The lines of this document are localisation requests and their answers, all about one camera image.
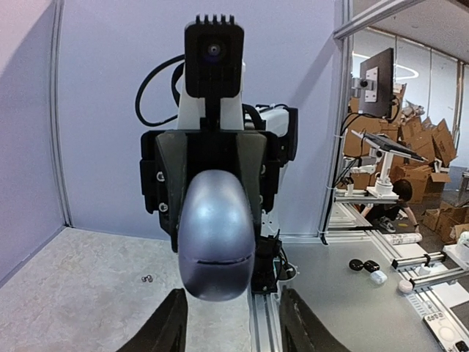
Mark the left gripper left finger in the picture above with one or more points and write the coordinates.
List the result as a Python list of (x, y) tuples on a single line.
[(166, 328)]

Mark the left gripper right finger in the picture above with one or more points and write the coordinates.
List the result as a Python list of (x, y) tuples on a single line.
[(301, 329)]

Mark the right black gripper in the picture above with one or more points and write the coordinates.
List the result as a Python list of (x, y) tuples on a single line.
[(174, 160)]

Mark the blue-grey charging case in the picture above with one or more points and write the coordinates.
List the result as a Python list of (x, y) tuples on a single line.
[(216, 237)]

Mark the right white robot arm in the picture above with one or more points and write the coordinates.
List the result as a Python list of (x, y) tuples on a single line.
[(277, 118)]

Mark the black case on table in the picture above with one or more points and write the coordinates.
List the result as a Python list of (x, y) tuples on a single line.
[(369, 265)]

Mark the white case on table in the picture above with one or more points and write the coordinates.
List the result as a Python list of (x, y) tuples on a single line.
[(378, 277)]

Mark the pink case on table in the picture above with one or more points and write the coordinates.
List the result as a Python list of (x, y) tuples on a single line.
[(405, 286)]

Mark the grey earbud right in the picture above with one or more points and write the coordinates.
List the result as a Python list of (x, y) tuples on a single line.
[(147, 278)]

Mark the person crouching in black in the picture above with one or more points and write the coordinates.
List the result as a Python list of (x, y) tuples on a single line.
[(383, 215)]

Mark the tablet on white stand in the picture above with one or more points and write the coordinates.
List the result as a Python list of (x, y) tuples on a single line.
[(378, 162)]

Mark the black monitor on stand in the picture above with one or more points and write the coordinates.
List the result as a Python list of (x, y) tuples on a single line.
[(374, 87)]

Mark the pile of cardboard boxes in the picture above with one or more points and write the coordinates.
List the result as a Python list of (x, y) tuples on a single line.
[(434, 143)]

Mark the aluminium front rail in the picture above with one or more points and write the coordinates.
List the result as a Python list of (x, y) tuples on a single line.
[(264, 323)]

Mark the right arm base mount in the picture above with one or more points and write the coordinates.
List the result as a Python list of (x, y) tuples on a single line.
[(271, 265)]

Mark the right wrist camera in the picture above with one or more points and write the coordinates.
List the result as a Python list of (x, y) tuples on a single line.
[(212, 75)]

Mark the left aluminium frame post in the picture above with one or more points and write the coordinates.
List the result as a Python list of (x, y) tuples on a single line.
[(54, 123)]

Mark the aluminium frame post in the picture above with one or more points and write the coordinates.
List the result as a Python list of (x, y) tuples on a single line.
[(338, 111), (54, 123)]

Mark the right aluminium frame post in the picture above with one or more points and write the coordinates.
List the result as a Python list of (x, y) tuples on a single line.
[(338, 111)]

